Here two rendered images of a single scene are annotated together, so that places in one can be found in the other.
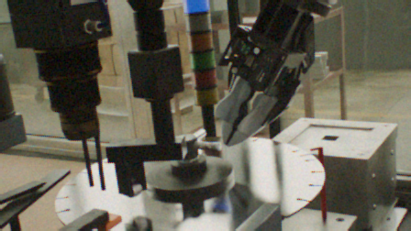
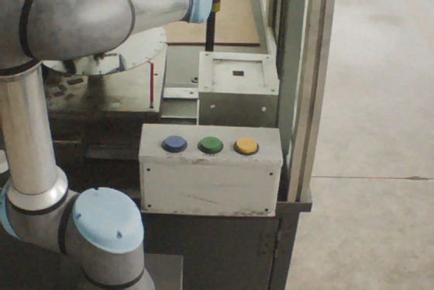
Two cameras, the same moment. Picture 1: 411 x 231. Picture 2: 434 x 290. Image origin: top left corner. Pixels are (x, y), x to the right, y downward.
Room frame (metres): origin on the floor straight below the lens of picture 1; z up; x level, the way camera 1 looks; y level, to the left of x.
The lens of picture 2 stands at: (0.02, -1.33, 1.76)
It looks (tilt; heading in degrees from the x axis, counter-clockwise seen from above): 37 degrees down; 54
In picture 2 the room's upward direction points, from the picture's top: 3 degrees clockwise
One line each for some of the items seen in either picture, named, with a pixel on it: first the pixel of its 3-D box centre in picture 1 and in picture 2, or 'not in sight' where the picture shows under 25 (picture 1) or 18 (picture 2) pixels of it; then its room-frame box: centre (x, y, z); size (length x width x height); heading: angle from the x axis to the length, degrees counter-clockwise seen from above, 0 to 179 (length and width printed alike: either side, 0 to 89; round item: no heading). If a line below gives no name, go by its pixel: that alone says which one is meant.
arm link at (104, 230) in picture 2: not in sight; (105, 234); (0.38, -0.54, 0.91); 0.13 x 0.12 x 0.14; 127
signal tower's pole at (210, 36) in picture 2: (213, 161); (209, 45); (0.94, -0.01, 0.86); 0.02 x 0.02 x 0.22
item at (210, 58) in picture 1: (202, 59); not in sight; (0.94, -0.01, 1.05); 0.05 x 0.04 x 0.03; 56
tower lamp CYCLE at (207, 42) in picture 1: (200, 40); not in sight; (0.94, -0.01, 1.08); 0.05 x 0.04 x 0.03; 56
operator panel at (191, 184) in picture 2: not in sight; (208, 170); (0.69, -0.39, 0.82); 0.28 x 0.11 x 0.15; 146
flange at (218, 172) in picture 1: (188, 169); not in sight; (0.64, 0.03, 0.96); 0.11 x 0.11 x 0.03
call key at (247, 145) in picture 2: not in sight; (246, 147); (0.74, -0.45, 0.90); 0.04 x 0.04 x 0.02
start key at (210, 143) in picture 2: not in sight; (210, 146); (0.68, -0.41, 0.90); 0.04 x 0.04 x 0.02
